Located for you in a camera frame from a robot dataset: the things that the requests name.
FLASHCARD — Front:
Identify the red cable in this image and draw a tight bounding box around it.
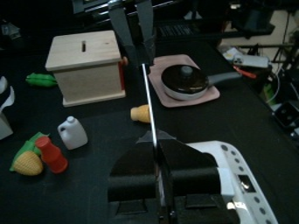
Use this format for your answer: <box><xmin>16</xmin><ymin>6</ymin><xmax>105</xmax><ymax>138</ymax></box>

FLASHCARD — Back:
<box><xmin>232</xmin><ymin>66</ymin><xmax>259</xmax><ymax>80</ymax></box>

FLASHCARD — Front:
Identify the white toy cleaver black handle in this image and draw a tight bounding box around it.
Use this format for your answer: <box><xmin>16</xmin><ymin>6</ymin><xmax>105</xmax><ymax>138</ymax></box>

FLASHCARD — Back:
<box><xmin>139</xmin><ymin>62</ymin><xmax>174</xmax><ymax>224</ymax></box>

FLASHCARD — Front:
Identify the black keyboard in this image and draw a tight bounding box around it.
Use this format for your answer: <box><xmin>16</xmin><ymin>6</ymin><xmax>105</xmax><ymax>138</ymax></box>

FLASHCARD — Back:
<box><xmin>156</xmin><ymin>23</ymin><xmax>196</xmax><ymax>38</ymax></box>

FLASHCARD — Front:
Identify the green toy vegetable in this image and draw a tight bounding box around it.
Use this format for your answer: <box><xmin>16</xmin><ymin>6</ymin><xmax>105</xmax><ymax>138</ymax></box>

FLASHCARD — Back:
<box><xmin>24</xmin><ymin>72</ymin><xmax>59</xmax><ymax>88</ymax></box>

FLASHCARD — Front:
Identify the white toy jug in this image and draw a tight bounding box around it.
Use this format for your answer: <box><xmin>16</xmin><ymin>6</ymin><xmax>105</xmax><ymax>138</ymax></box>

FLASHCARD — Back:
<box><xmin>56</xmin><ymin>115</ymin><xmax>89</xmax><ymax>151</ymax></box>

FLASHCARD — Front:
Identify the white toy saucepan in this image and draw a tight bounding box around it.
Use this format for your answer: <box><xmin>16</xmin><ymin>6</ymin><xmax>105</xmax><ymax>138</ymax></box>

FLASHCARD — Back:
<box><xmin>160</xmin><ymin>64</ymin><xmax>244</xmax><ymax>102</ymax></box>

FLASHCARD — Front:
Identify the white handheld device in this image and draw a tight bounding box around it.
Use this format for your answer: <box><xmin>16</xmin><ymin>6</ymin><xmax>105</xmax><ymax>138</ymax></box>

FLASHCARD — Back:
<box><xmin>231</xmin><ymin>53</ymin><xmax>271</xmax><ymax>69</ymax></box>

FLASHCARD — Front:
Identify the wooden box red side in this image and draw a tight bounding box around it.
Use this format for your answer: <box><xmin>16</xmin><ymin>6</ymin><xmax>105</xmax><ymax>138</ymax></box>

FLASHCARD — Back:
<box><xmin>44</xmin><ymin>30</ymin><xmax>127</xmax><ymax>108</ymax></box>

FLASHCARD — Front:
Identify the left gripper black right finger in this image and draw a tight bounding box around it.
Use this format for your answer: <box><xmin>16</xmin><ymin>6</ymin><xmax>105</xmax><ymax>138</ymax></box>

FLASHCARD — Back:
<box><xmin>160</xmin><ymin>132</ymin><xmax>235</xmax><ymax>224</ymax></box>

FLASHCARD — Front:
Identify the yellow toy corn half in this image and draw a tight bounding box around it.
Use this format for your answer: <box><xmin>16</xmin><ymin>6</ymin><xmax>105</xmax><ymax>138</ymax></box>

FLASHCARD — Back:
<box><xmin>12</xmin><ymin>150</ymin><xmax>44</xmax><ymax>177</ymax></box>
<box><xmin>129</xmin><ymin>104</ymin><xmax>154</xmax><ymax>124</ymax></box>

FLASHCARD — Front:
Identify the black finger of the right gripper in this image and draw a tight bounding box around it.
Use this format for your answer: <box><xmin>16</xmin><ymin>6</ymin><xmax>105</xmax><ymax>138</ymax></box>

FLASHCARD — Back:
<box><xmin>107</xmin><ymin>0</ymin><xmax>140</xmax><ymax>64</ymax></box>
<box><xmin>133</xmin><ymin>0</ymin><xmax>156</xmax><ymax>67</ymax></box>

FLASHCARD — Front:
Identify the pink wooden board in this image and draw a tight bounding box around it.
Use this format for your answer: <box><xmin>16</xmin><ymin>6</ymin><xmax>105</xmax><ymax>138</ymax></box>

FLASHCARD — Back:
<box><xmin>148</xmin><ymin>53</ymin><xmax>220</xmax><ymax>109</ymax></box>

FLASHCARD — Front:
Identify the black equipment box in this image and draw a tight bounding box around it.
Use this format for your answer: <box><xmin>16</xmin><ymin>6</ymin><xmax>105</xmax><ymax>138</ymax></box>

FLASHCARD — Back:
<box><xmin>272</xmin><ymin>100</ymin><xmax>299</xmax><ymax>130</ymax></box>

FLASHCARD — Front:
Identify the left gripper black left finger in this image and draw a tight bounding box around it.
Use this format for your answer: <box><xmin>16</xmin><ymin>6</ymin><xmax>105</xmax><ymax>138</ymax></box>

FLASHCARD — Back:
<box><xmin>107</xmin><ymin>130</ymin><xmax>162</xmax><ymax>224</ymax></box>

